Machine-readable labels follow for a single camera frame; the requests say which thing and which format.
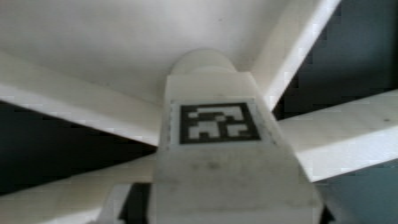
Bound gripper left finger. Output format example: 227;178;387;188
71;183;133;224

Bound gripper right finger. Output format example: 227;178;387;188
316;185;364;224

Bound white table leg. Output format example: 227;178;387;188
147;49;323;224

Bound white square table top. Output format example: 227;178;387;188
0;0;341;144

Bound white U-shaped fence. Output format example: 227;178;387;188
0;90;398;224

